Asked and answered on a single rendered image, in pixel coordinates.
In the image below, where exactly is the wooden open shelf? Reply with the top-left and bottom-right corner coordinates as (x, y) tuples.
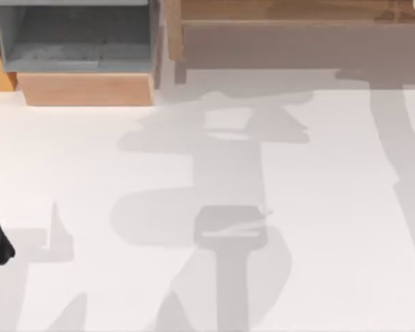
(165, 0), (415, 84)

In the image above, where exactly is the grey pierced drawer inside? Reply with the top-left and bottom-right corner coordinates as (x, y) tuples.
(0, 0), (160, 73)

